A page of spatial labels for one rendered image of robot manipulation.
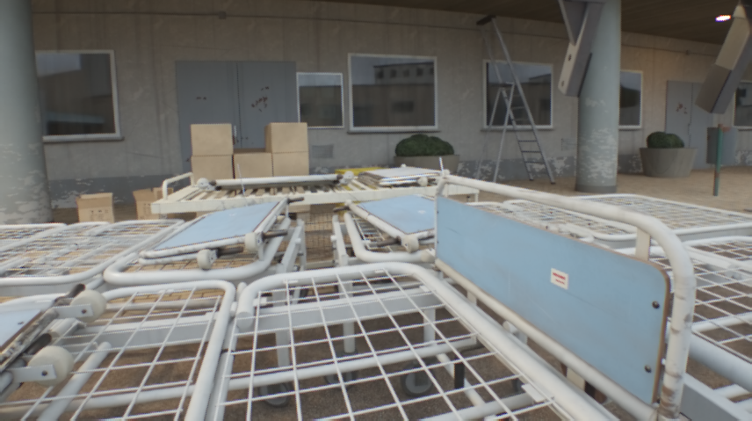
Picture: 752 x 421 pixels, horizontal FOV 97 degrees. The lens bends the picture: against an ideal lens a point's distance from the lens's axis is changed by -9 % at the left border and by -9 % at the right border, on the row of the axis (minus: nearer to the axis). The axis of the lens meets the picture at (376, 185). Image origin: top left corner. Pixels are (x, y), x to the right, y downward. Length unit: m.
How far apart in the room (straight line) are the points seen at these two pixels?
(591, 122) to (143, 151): 7.07
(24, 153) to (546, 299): 4.93
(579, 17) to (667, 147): 9.17
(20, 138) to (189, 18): 3.14
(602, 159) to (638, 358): 5.92
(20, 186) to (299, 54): 4.20
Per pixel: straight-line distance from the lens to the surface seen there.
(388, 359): 0.93
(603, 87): 6.51
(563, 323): 0.72
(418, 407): 1.40
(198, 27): 6.83
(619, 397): 0.68
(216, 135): 4.05
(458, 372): 1.00
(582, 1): 0.36
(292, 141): 4.11
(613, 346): 0.66
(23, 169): 5.08
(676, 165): 9.55
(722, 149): 7.08
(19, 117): 5.10
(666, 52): 11.52
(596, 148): 6.46
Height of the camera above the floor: 0.88
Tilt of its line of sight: 7 degrees down
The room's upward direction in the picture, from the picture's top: 1 degrees counter-clockwise
